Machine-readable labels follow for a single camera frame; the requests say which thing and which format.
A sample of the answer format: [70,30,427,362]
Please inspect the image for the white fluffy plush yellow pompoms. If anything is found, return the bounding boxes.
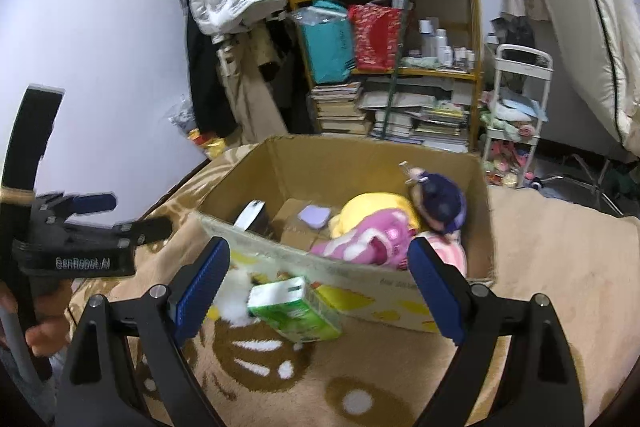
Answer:
[206,267,259,329]

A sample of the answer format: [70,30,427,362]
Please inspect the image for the black Face tissue pack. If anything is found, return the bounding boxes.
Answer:
[233,199,273,239]

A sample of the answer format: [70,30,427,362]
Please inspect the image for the green tissue pack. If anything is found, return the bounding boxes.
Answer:
[247,277,342,343]

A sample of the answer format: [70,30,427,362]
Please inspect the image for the pink swirl roll plush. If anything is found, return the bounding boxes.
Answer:
[420,232,468,277]

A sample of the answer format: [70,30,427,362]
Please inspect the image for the purple toy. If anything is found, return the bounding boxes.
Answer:
[297,204,332,230]

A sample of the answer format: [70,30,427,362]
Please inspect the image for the white-haired doll plush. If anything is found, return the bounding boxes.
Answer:
[399,161,466,236]

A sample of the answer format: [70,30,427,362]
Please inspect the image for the pink plush bear keychain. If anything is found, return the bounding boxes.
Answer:
[310,209,416,270]

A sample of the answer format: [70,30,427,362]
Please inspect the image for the yellow round plush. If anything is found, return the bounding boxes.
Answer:
[329,192,421,239]

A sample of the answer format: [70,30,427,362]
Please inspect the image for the person's hand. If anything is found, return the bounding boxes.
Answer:
[25,280,73,358]

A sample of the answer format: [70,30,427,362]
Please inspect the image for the plastic bag of snacks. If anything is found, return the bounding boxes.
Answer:
[166,95,227,160]

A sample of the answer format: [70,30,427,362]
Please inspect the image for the black hanging coat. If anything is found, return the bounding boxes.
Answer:
[181,0,238,139]

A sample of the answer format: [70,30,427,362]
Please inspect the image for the cardboard box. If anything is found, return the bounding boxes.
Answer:
[198,135,495,332]

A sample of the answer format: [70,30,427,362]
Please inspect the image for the stack of books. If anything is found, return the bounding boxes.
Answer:
[310,81,371,136]

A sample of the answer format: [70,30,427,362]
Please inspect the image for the teal bag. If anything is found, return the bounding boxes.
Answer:
[292,0,355,84]

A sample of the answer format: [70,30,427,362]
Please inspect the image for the red gift bag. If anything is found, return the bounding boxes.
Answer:
[348,3,401,72]

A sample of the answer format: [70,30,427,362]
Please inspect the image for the white rolling cart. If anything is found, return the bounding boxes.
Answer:
[480,43,553,188]

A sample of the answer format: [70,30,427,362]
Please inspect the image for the wooden bookshelf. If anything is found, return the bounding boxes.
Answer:
[288,0,483,150]

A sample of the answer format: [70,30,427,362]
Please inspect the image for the green pole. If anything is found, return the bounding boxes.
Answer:
[381,0,410,140]

